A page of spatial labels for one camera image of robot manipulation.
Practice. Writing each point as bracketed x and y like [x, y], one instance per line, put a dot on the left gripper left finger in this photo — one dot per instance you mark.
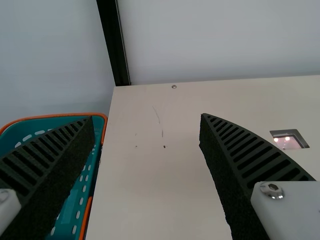
[50, 170]

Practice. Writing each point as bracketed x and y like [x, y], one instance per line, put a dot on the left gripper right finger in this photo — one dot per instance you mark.
[240, 170]

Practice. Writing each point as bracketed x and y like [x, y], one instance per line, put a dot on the teal shopping basket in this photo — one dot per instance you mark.
[75, 200]

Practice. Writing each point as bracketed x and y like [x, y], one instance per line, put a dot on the black post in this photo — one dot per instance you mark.
[113, 42]

